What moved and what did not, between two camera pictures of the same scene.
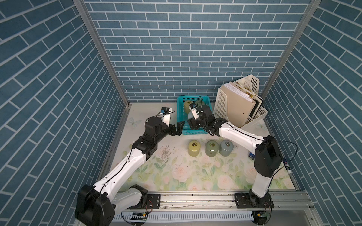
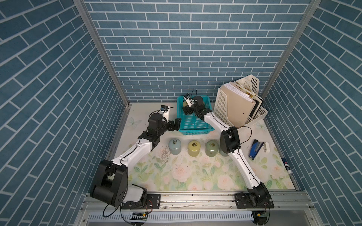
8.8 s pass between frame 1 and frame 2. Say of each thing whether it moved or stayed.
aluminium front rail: stayed
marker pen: stayed
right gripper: moved
